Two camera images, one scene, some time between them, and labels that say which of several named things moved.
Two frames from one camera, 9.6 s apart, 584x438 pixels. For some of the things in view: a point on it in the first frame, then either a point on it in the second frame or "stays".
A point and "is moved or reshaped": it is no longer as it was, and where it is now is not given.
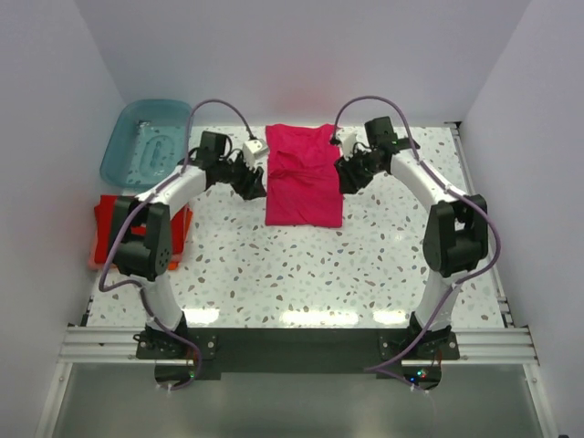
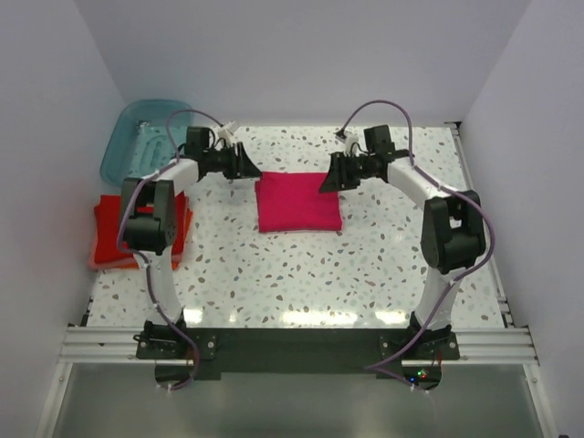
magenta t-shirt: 304,180 is moved or reshaped
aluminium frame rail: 117,345 stays
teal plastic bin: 148,145 stays
